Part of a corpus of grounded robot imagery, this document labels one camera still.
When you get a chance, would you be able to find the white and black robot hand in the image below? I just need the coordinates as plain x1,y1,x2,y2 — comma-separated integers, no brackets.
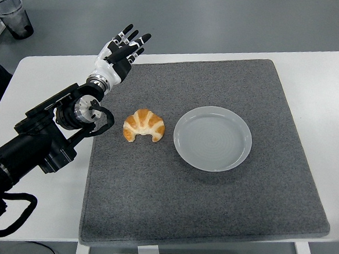
86,23,156,88

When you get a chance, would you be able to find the white table bracket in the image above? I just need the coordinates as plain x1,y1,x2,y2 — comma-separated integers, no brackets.
136,244,160,254

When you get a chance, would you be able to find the grey felt mat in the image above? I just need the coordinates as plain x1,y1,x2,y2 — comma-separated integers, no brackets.
66,50,331,254

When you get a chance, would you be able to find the grey round plate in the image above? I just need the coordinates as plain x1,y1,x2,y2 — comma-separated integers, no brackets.
171,103,255,175

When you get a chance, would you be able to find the bin with black bag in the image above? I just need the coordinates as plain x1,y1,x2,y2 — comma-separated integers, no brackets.
0,0,35,42

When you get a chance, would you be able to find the golden croissant bread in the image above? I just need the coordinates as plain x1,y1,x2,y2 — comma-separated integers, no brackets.
121,107,167,145

